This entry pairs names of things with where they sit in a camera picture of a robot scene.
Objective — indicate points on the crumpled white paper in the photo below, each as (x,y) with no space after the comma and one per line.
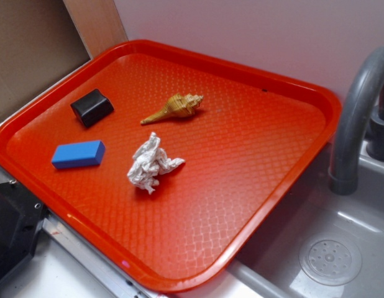
(150,161)

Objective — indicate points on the red plastic tray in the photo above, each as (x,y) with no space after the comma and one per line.
(253,135)

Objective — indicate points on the tan conch seashell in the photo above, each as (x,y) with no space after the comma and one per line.
(177,106)

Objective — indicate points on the black rectangular block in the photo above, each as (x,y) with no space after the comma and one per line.
(92,107)

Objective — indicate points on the blue rectangular block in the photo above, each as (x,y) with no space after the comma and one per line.
(74,155)

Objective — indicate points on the wooden board panel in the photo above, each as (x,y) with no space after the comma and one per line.
(98,24)

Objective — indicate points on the grey plastic sink basin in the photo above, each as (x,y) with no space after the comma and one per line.
(269,262)

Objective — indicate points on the round sink drain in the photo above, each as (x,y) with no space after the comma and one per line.
(330,261)

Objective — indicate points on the grey curved faucet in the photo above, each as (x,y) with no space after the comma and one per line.
(362,113)

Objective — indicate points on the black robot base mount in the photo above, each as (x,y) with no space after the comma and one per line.
(21,219)

